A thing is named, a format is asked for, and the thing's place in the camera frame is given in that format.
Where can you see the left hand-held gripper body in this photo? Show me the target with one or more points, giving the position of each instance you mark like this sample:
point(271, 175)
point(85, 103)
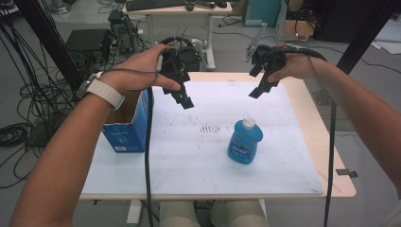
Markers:
point(176, 67)

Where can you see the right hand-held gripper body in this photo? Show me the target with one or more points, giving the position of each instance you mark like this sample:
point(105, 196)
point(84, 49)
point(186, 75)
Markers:
point(269, 58)

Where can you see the blue bottle with white cap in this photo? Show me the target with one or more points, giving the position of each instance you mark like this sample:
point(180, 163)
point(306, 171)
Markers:
point(244, 145)

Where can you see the blue cardboard box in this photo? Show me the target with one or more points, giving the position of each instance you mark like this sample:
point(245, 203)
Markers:
point(126, 138)

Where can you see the person's right hand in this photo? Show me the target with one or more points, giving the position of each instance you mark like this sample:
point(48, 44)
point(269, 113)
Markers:
point(299, 67)

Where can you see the person's left hand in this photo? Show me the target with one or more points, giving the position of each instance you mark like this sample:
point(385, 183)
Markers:
point(138, 72)

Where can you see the brown cardboard box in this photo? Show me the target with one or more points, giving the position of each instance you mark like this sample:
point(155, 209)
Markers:
point(299, 27)

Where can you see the teal box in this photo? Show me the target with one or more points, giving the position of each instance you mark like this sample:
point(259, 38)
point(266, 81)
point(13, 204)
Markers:
point(261, 12)

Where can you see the black computer mouse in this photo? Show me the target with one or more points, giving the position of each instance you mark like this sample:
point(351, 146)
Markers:
point(221, 4)
point(189, 6)

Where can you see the white foam board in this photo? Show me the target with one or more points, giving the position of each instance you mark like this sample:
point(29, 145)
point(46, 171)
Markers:
point(195, 164)

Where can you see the small dark computer tower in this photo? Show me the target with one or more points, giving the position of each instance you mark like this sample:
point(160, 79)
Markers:
point(123, 31)

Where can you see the wooden desk with white legs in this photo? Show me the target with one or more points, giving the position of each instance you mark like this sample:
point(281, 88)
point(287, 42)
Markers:
point(208, 8)

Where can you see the black keyboard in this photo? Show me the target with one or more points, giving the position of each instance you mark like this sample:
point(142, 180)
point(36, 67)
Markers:
point(154, 4)

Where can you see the black equipment case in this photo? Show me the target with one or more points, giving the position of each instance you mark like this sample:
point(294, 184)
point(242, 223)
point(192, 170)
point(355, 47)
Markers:
point(88, 39)

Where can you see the person's left leg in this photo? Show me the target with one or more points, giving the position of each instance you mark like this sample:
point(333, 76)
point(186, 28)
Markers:
point(178, 216)

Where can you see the person's leg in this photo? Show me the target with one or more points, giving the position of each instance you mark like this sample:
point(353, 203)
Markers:
point(178, 216)
point(239, 216)

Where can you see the black tape strip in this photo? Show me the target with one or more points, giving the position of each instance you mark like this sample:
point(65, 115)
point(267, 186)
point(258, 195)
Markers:
point(346, 172)

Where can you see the white table leg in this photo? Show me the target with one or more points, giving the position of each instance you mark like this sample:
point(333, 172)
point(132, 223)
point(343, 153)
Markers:
point(135, 213)

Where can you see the person's right leg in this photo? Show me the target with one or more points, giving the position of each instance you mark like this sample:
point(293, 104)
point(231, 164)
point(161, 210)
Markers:
point(239, 216)

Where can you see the black metal frame post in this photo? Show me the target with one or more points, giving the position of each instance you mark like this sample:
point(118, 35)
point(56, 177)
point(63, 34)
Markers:
point(369, 31)
point(44, 38)

